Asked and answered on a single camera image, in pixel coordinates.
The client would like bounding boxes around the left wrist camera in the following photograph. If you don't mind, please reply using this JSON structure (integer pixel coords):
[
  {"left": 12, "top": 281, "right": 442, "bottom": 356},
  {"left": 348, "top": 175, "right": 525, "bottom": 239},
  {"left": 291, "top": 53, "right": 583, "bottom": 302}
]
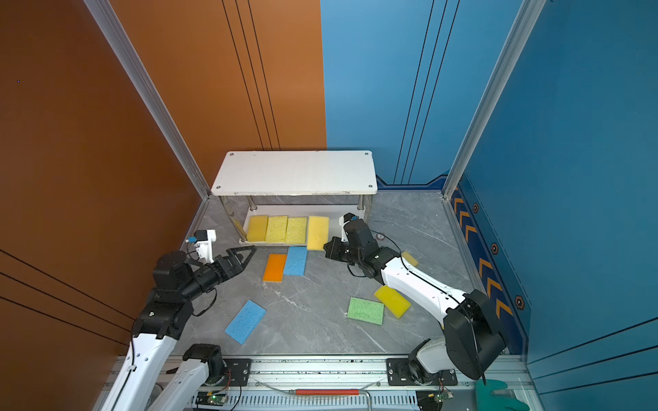
[{"left": 185, "top": 229, "right": 217, "bottom": 263}]

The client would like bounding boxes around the orange sponge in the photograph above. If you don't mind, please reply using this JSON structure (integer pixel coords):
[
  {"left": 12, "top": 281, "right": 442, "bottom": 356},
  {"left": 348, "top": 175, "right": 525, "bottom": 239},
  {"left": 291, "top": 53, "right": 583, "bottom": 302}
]
[{"left": 263, "top": 253, "right": 287, "bottom": 283}]

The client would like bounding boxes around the white two-tier shelf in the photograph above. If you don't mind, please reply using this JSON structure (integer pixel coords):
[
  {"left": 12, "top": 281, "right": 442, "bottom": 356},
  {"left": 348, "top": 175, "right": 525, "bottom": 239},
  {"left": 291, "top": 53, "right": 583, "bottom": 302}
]
[{"left": 212, "top": 151, "right": 378, "bottom": 245}]

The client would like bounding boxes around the large blue sponge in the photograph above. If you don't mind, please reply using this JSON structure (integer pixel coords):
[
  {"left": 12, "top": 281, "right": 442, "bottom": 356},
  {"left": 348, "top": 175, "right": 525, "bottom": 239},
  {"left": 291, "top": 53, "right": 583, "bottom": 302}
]
[{"left": 224, "top": 301, "right": 267, "bottom": 344}]

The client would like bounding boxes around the thick yellow sponge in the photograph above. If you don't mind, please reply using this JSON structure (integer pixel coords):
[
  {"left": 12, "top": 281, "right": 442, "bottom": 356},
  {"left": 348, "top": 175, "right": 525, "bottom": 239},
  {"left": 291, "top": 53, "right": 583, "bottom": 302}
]
[{"left": 247, "top": 215, "right": 268, "bottom": 242}]

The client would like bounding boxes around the dark yellow sponge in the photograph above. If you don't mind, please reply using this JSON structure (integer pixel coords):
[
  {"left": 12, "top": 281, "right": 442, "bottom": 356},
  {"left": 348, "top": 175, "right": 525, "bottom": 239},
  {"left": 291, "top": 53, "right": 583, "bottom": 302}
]
[{"left": 307, "top": 216, "right": 330, "bottom": 251}]

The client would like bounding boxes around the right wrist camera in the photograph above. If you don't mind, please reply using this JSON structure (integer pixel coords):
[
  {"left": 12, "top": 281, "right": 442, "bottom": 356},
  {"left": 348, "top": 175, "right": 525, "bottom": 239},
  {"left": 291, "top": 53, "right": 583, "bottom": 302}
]
[{"left": 339, "top": 212, "right": 360, "bottom": 241}]

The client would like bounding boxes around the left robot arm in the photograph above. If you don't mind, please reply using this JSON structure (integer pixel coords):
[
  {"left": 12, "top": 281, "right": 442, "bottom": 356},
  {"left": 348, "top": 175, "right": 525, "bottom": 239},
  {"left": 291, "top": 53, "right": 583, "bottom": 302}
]
[{"left": 102, "top": 246, "right": 256, "bottom": 410}]

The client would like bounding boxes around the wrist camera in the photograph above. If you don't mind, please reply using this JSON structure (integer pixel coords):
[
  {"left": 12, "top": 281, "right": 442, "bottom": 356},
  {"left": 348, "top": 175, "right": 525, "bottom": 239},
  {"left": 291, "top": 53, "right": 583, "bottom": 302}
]
[
  {"left": 185, "top": 229, "right": 217, "bottom": 263},
  {"left": 339, "top": 212, "right": 360, "bottom": 241}
]

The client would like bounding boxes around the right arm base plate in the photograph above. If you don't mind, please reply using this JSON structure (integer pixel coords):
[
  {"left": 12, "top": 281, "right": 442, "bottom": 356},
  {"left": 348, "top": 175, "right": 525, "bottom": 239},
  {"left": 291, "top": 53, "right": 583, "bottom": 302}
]
[{"left": 386, "top": 358, "right": 458, "bottom": 387}]

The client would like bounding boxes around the right circuit board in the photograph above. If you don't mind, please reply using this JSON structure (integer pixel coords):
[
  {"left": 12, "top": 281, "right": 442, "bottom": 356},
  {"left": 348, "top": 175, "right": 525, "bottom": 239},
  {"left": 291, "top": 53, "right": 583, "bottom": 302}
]
[{"left": 428, "top": 389, "right": 454, "bottom": 409}]

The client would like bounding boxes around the red handled tool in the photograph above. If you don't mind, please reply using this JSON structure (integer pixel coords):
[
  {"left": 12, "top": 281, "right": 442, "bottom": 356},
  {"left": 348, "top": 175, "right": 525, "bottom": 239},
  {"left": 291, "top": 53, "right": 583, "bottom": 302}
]
[{"left": 289, "top": 389, "right": 362, "bottom": 397}]

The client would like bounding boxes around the light yellow sponge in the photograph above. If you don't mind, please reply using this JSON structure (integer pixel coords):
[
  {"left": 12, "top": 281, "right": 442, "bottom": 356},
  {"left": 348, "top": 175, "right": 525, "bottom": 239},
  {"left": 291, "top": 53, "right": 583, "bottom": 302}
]
[
  {"left": 285, "top": 217, "right": 308, "bottom": 245},
  {"left": 265, "top": 216, "right": 289, "bottom": 243}
]

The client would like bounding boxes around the aluminium frame post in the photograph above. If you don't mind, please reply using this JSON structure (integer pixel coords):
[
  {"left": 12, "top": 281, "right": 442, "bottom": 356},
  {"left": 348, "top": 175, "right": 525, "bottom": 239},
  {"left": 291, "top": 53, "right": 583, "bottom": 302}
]
[
  {"left": 442, "top": 0, "right": 546, "bottom": 201},
  {"left": 84, "top": 0, "right": 211, "bottom": 199}
]

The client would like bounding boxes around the green sponge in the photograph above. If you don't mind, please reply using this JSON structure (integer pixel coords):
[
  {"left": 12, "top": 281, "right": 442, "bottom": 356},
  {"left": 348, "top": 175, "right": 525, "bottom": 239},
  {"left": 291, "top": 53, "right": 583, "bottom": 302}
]
[{"left": 347, "top": 297, "right": 385, "bottom": 325}]

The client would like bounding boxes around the left circuit board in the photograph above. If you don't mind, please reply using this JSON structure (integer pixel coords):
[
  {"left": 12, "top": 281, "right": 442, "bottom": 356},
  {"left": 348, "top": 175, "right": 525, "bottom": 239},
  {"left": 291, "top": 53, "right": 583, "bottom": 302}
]
[{"left": 195, "top": 391, "right": 228, "bottom": 408}]

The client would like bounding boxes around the small blue sponge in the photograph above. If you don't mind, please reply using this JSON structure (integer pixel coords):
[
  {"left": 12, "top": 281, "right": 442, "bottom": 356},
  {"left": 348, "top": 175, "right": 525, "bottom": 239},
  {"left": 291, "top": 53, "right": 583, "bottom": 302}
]
[{"left": 284, "top": 247, "right": 308, "bottom": 277}]

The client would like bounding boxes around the left aluminium frame post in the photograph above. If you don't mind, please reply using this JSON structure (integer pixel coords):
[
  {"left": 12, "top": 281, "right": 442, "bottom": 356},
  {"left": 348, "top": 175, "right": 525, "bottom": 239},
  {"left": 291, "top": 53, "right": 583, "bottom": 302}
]
[{"left": 84, "top": 0, "right": 211, "bottom": 199}]

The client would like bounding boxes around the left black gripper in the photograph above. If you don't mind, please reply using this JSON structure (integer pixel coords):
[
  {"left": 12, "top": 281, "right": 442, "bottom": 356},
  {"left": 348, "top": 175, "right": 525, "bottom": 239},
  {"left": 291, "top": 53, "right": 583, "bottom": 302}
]
[{"left": 182, "top": 246, "right": 255, "bottom": 305}]

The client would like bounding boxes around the tan yellow sponge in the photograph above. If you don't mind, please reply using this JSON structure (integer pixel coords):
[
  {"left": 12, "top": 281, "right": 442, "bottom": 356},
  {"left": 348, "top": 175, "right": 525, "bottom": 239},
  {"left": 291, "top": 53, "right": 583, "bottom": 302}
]
[{"left": 401, "top": 251, "right": 418, "bottom": 267}]

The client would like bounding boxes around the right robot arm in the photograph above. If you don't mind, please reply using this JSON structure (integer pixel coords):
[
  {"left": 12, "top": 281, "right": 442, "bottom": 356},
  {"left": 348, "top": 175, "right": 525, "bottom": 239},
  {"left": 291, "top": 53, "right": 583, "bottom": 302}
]
[{"left": 324, "top": 213, "right": 508, "bottom": 385}]

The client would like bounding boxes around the right aluminium frame post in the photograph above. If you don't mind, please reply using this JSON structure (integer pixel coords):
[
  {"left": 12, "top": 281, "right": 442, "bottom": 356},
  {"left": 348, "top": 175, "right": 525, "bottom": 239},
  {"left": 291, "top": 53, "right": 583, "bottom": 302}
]
[{"left": 442, "top": 0, "right": 546, "bottom": 201}]

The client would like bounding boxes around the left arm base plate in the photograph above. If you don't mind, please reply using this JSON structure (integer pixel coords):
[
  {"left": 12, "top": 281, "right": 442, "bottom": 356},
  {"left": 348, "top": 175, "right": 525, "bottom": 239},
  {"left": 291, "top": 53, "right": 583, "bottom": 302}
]
[{"left": 203, "top": 358, "right": 252, "bottom": 389}]

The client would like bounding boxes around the circuit board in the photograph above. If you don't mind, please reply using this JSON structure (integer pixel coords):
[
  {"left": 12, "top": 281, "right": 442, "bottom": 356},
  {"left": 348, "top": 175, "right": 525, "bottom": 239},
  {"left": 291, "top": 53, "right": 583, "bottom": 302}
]
[
  {"left": 195, "top": 391, "right": 228, "bottom": 408},
  {"left": 428, "top": 389, "right": 454, "bottom": 409}
]

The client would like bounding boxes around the green glove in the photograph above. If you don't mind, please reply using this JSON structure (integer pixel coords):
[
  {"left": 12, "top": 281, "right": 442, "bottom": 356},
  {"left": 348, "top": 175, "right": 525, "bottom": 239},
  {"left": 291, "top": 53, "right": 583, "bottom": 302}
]
[{"left": 475, "top": 379, "right": 531, "bottom": 411}]

